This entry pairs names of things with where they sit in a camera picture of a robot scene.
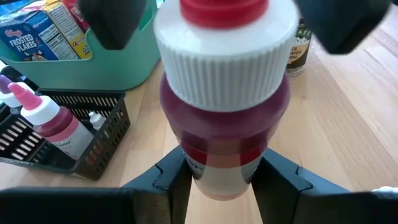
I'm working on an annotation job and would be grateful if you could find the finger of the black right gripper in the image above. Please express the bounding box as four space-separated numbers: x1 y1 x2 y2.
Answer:
295 0 392 54
79 0 147 50

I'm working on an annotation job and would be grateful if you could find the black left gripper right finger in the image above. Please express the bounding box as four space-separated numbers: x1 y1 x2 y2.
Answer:
251 148 351 224

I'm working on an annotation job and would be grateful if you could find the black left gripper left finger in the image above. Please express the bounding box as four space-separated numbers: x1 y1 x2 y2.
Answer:
119 146 193 224

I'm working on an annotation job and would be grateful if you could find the small red cereal box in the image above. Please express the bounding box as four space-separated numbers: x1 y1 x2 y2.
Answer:
61 0 89 34

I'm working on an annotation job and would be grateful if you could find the red food colouring bottle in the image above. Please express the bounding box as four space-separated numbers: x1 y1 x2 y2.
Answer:
153 0 300 202

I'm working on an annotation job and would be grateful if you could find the pink food colouring bottle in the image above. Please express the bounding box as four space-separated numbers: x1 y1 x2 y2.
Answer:
7 82 95 161

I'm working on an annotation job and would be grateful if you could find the purple food colouring bottle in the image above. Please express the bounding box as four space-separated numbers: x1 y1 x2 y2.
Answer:
0 74 35 116

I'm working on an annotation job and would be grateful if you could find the teal plastic bin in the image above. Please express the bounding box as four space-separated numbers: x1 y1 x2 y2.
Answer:
0 0 161 91

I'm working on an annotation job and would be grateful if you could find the tan-lidded seasoning jar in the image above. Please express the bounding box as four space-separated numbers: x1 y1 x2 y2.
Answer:
285 18 313 77

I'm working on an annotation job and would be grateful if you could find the black slotted plastic basket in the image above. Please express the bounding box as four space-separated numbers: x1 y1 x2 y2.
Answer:
0 65 131 181

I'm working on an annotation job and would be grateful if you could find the blue Frosted Flakes box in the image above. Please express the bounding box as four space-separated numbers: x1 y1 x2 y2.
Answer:
0 10 80 62

